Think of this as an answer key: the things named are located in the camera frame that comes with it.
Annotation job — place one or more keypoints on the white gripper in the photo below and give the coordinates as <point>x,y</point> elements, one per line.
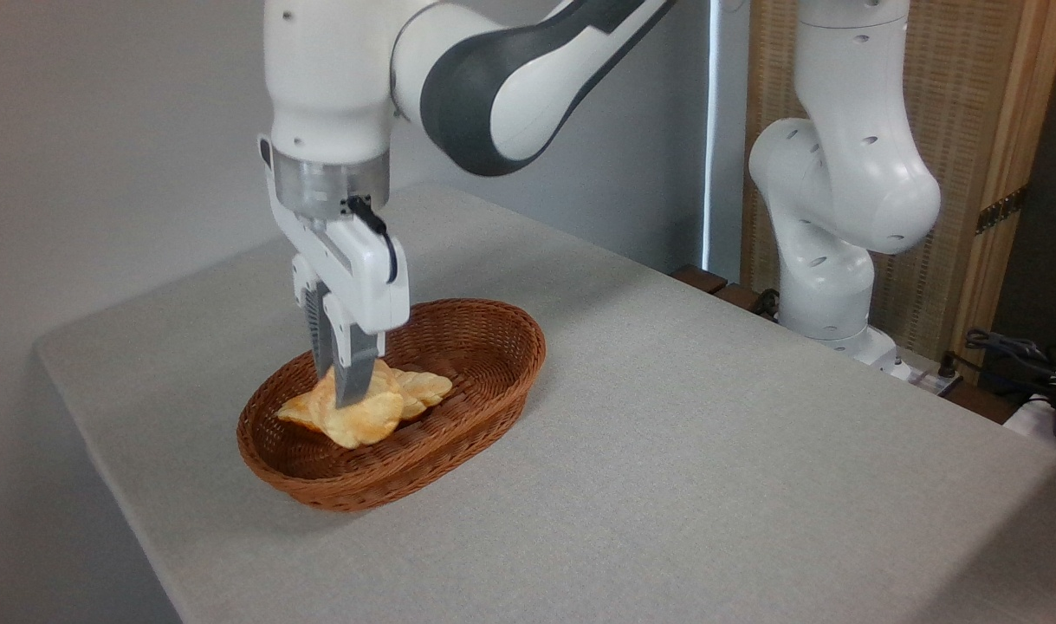
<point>367,277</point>

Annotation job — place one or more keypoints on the round golden bread roll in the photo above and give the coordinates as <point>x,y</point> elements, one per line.
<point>363,423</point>

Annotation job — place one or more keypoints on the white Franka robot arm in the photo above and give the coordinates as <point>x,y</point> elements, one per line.
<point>839,182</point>

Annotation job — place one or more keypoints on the flat golden bread piece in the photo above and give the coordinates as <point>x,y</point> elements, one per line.
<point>424,386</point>

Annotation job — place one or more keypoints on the brown oval wicker basket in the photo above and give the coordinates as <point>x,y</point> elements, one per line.
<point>484,373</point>

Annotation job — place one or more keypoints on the dark metal screen hinge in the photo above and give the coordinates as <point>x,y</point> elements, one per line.
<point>1002,209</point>

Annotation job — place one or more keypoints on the wooden woven folding screen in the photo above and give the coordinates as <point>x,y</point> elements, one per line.
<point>969,78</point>

